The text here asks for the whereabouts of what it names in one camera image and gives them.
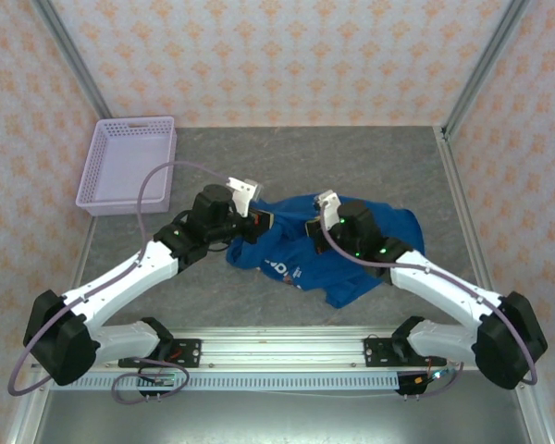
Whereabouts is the blue printed t-shirt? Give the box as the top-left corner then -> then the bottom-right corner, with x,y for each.
225,193 -> 426,310

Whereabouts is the lavender plastic basket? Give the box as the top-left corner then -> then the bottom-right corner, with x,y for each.
75,115 -> 177,217

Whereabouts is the small circuit board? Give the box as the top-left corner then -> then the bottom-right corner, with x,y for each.
413,367 -> 459,385
141,369 -> 177,388

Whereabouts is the grey metal lower panel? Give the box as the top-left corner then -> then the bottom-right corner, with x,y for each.
31,388 -> 533,444

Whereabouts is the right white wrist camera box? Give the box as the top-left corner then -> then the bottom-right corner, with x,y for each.
313,189 -> 341,217

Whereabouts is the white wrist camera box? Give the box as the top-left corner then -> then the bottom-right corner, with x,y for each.
313,189 -> 341,217
226,177 -> 265,218

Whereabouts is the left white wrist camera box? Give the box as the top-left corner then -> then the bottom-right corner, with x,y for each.
226,177 -> 265,218

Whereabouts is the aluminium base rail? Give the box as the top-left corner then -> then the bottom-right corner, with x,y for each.
30,326 -> 536,371

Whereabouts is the white slotted cable duct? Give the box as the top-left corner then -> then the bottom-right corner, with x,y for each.
50,373 -> 401,392

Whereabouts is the aluminium frame post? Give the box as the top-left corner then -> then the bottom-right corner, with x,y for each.
30,0 -> 115,120
442,0 -> 533,135

